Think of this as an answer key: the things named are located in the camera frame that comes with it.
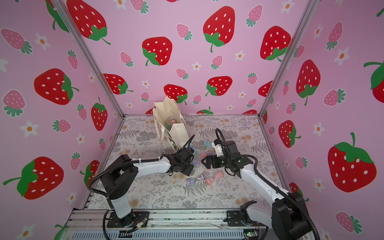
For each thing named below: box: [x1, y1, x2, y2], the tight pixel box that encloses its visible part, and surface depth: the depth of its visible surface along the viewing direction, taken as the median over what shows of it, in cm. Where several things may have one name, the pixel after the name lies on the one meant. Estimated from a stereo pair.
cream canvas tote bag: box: [152, 96, 189, 151], surface depth 95 cm
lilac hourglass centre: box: [186, 177, 196, 186], surface depth 86 cm
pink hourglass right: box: [206, 171, 224, 186], surface depth 88 cm
